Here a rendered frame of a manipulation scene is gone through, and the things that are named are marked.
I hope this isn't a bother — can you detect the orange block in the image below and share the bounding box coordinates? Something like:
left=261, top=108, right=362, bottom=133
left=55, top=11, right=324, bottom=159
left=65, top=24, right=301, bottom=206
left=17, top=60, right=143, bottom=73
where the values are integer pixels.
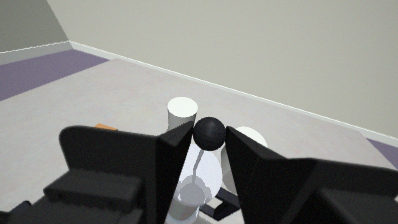
left=94, top=123, right=118, bottom=131

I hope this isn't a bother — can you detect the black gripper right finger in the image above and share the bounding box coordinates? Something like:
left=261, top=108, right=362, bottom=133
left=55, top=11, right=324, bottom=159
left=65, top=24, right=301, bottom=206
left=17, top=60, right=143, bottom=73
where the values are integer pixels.
left=225, top=126, right=398, bottom=224

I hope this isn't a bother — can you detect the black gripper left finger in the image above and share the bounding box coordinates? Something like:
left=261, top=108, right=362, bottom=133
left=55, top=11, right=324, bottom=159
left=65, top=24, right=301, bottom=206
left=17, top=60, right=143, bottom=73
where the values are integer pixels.
left=59, top=121, right=194, bottom=224

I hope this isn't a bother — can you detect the glass coffee press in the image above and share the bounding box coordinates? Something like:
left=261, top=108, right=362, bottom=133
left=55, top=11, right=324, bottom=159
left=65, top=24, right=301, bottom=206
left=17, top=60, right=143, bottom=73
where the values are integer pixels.
left=165, top=117, right=241, bottom=224

